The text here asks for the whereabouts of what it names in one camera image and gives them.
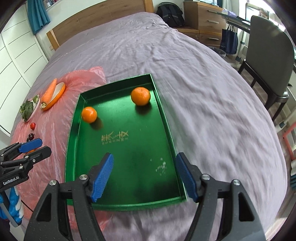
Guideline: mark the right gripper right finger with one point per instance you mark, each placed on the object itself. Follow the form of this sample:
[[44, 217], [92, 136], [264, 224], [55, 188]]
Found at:
[[239, 219]]

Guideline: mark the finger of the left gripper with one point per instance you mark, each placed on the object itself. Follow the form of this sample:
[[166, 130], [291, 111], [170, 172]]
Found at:
[[30, 159], [14, 150]]

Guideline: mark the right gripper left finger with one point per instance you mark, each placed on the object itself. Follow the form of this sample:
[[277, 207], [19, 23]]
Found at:
[[50, 220]]

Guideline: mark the red plum top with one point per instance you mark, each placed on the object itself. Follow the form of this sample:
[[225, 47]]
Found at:
[[32, 126]]

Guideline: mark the small orange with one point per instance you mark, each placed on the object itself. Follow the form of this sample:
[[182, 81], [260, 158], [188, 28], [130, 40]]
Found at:
[[89, 114]]

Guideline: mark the large orange front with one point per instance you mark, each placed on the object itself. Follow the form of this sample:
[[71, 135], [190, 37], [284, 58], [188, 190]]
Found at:
[[140, 96]]

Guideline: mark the blue gloved left hand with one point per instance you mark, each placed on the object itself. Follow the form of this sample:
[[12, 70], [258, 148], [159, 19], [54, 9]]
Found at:
[[11, 206]]

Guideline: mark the bok choy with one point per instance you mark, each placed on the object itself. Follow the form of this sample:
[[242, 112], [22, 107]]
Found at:
[[26, 109]]

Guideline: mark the pink plastic sheet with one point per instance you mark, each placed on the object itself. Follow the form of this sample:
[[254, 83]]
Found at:
[[52, 127]]

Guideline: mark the white plate green rim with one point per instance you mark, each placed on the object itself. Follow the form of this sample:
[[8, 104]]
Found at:
[[36, 99]]

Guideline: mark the carrot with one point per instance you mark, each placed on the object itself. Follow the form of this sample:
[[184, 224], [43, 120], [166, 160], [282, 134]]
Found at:
[[45, 99]]

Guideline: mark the orange oval dish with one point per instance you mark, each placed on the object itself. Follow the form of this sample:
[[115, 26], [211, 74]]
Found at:
[[59, 90]]

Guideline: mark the white wardrobe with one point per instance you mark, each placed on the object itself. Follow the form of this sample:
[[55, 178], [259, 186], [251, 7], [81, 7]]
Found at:
[[22, 60]]

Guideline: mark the grey bed sheet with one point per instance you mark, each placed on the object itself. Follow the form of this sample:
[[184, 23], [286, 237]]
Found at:
[[215, 117]]

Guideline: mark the green metal tray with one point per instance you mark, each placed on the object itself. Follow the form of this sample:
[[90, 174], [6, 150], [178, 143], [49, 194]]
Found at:
[[144, 174]]

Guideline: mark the teal curtain left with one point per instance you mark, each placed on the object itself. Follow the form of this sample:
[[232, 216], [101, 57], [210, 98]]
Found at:
[[37, 15]]

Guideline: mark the grey office chair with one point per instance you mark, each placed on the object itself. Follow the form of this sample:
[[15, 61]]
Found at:
[[269, 60]]

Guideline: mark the wooden headboard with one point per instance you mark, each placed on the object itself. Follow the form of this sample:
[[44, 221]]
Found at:
[[95, 15]]

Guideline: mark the navy tote bag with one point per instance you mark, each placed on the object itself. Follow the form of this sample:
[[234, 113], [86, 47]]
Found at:
[[229, 41]]

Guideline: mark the desk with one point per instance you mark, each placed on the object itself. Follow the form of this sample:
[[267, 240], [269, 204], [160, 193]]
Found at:
[[233, 19]]

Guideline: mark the wooden drawer cabinet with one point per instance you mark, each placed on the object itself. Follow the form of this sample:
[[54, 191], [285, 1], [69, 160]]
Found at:
[[203, 23]]

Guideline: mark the black backpack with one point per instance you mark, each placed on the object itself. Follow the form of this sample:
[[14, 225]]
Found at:
[[171, 14]]

